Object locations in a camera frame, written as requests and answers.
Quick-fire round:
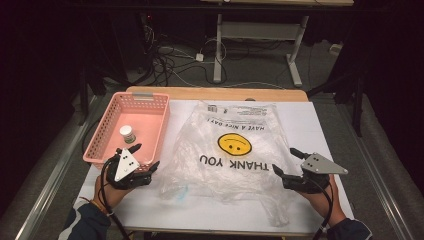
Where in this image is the pink plastic basket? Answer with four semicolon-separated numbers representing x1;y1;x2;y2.
82;91;171;171

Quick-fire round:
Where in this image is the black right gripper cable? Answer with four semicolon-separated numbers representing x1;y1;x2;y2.
308;178;335;240

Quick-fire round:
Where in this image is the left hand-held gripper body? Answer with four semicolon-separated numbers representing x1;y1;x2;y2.
105;148;154;191

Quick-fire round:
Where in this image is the white metal desk frame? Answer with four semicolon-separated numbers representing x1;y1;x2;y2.
213;13;309;88

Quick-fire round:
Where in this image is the tangle of floor cables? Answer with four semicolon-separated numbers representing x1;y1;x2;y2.
143;26;228;88

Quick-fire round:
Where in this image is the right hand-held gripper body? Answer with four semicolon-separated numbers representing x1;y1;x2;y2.
281;152;349;195

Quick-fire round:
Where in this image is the person's left hand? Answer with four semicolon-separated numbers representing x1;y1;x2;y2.
92;173;134;209

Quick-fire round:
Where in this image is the person's right hand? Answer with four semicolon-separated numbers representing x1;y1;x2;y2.
299;174;348;228

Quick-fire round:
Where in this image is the small white-capped bottle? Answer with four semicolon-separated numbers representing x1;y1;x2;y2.
119;125;137;145

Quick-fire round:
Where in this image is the wooden table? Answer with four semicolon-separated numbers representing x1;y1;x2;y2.
125;85;309;103

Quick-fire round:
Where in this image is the white board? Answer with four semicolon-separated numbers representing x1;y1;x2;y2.
74;99;354;234

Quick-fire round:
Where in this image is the black metal stand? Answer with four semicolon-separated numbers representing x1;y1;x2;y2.
306;71;365;138
77;64;108;127

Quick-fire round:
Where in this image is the clear smiley plastic bag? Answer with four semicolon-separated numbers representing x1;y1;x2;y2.
159;100;301;228

